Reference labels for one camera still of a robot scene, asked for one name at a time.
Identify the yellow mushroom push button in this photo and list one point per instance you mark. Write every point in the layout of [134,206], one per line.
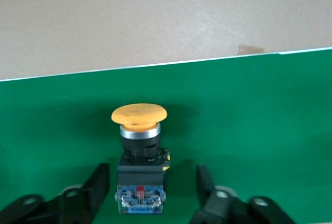
[140,177]

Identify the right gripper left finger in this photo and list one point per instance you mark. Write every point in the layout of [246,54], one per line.
[77,206]

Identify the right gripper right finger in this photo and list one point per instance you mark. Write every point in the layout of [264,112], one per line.
[223,211]

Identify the green conveyor belt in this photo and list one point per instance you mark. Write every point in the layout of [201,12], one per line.
[233,117]

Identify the brown tape piece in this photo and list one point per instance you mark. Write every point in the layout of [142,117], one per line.
[250,49]

